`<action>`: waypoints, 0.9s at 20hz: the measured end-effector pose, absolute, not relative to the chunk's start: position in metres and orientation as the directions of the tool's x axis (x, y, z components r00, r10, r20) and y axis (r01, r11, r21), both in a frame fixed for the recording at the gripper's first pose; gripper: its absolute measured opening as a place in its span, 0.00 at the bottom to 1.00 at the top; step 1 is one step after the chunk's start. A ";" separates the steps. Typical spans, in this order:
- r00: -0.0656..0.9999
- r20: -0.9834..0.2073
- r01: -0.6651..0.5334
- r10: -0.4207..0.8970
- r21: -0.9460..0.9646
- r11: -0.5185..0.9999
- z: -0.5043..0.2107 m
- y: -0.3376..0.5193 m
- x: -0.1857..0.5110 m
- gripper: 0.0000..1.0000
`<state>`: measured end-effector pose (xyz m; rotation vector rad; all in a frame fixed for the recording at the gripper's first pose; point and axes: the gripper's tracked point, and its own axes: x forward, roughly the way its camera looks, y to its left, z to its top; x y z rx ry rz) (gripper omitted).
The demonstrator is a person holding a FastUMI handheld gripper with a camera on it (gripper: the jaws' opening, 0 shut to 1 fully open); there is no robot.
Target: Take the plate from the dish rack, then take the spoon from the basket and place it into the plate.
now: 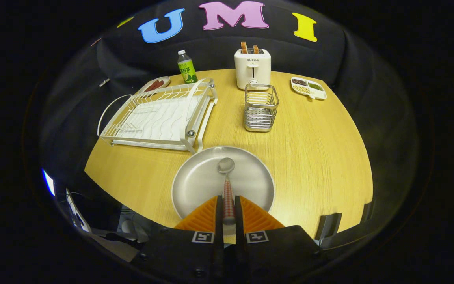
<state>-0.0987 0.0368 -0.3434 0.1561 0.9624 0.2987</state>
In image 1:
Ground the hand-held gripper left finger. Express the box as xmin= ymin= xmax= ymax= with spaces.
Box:
xmin=130 ymin=195 xmax=225 ymax=284

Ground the white wire dish rack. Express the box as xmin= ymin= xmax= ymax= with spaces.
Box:
xmin=97 ymin=78 xmax=218 ymax=154

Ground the spoon with red checkered handle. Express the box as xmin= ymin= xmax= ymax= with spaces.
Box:
xmin=218 ymin=157 xmax=237 ymax=226

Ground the bright screen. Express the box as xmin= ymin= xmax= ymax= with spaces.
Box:
xmin=42 ymin=169 xmax=56 ymax=197

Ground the metal wire basket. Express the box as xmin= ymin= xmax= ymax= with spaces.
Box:
xmin=244 ymin=84 xmax=280 ymax=132

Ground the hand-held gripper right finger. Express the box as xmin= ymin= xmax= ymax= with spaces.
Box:
xmin=234 ymin=195 xmax=324 ymax=284

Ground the small grey plate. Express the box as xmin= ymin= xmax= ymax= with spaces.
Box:
xmin=138 ymin=76 xmax=171 ymax=94

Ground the white divided grain tray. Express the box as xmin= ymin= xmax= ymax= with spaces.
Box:
xmin=291 ymin=77 xmax=327 ymax=100

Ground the green label drink bottle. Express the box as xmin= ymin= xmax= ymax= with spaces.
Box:
xmin=177 ymin=50 xmax=198 ymax=84

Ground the white round plate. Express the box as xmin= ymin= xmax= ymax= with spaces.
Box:
xmin=171 ymin=146 xmax=275 ymax=236

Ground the white toaster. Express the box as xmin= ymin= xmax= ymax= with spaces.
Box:
xmin=234 ymin=48 xmax=272 ymax=90

